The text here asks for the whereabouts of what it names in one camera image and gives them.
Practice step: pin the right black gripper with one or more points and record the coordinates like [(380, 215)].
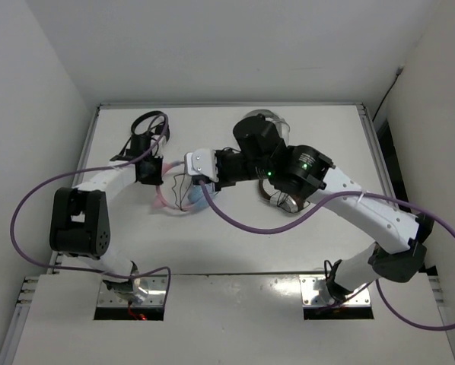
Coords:
[(221, 182)]

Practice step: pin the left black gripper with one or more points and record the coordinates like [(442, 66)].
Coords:
[(157, 179)]

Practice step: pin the pink blue cat-ear headphones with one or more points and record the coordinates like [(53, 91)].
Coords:
[(189, 200)]

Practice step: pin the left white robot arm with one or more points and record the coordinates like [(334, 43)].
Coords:
[(80, 225)]

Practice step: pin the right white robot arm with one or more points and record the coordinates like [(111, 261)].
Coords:
[(398, 250)]

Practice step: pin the black Panasonic headphones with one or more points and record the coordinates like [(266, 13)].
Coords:
[(149, 126)]

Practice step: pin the white grey headphones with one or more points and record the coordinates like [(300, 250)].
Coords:
[(280, 121)]

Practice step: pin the brown silver headphones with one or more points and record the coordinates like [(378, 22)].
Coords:
[(291, 204)]

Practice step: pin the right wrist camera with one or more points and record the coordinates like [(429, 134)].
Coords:
[(201, 162)]

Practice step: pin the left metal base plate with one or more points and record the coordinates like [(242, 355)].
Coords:
[(151, 291)]

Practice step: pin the metal base plate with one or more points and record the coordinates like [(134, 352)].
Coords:
[(151, 291), (315, 295)]

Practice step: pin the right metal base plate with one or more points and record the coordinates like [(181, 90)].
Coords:
[(315, 295)]

